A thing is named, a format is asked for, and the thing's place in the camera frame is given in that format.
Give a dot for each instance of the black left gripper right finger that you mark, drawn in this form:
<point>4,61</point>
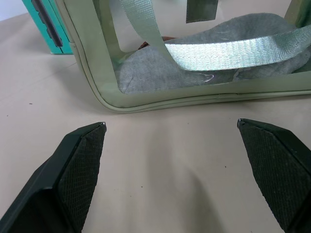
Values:
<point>274,174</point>

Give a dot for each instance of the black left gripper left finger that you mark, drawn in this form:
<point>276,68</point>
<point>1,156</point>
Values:
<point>60,184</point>

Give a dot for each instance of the clear bag with green trim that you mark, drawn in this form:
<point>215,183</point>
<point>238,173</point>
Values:
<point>107,72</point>

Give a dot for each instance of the grey cloth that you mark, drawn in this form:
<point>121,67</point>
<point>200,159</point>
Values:
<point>155,72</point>

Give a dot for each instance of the teal box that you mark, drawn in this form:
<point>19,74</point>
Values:
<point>46,26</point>

